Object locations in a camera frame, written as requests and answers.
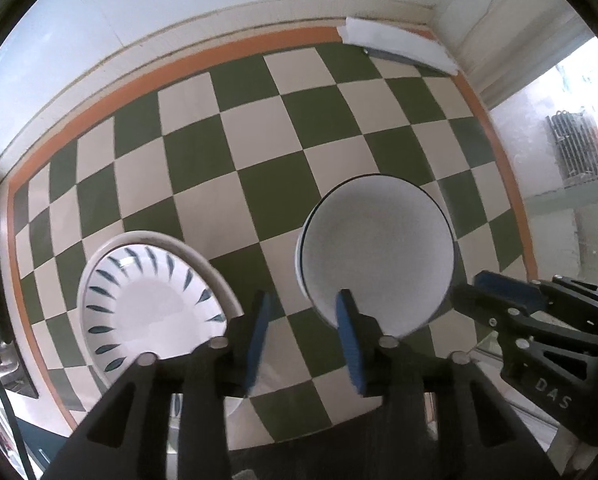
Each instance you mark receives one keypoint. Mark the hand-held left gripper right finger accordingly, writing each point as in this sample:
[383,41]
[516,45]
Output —
[351,350]

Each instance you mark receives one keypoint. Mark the green white checkered tablecloth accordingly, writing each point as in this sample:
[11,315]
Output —
[259,160]

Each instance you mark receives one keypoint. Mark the white bowl with leaf pattern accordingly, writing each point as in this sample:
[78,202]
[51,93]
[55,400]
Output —
[211,277]

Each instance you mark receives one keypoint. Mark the glass sliding door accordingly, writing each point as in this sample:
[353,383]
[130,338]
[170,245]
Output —
[554,100]

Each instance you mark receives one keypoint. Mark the white plate blue leaf pattern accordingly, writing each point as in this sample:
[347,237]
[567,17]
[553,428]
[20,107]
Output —
[149,310]

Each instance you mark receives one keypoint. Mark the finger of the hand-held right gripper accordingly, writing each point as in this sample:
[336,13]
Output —
[509,290]
[479,305]

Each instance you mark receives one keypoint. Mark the white bowl dark rim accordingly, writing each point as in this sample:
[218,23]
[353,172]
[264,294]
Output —
[379,250]

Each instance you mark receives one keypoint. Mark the blue cabinet front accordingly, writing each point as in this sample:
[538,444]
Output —
[34,440]

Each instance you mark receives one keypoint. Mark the folded white cloth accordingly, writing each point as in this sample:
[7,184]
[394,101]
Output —
[394,42]

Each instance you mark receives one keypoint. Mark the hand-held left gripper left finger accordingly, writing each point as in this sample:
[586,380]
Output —
[259,345]

